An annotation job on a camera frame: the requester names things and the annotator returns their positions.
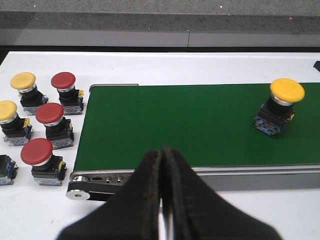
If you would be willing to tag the grey stone ledge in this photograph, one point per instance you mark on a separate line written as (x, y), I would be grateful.
(160, 23)

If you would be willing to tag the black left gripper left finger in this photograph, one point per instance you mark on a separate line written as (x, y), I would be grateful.
(131, 214)

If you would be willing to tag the small black block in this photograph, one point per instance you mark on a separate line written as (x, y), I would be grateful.
(317, 65)

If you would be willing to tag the aluminium conveyor frame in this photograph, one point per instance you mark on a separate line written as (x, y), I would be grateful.
(100, 184)

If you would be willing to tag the yellow mushroom push button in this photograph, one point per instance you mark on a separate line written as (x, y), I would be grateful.
(31, 99)
(278, 109)
(17, 131)

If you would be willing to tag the push button switch base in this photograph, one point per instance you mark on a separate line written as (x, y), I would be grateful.
(8, 170)

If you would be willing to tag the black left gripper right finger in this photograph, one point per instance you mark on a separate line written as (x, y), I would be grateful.
(194, 211)

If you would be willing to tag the green conveyor belt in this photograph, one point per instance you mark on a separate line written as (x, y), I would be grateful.
(210, 124)

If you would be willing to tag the red mushroom push button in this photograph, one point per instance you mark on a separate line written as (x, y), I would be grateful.
(58, 129)
(47, 169)
(70, 98)

